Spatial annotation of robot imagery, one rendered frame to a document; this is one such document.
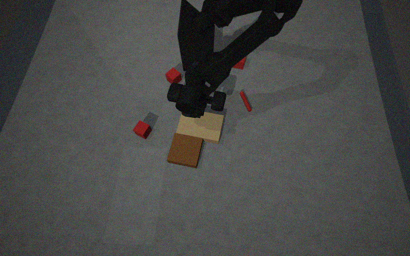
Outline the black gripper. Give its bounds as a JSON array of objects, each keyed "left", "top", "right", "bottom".
[{"left": 167, "top": 83, "right": 226, "bottom": 111}]

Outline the brown square block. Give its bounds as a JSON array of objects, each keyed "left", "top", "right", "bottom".
[{"left": 167, "top": 133, "right": 203, "bottom": 169}]

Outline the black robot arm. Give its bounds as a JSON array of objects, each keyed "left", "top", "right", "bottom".
[{"left": 176, "top": 0, "right": 303, "bottom": 118}]

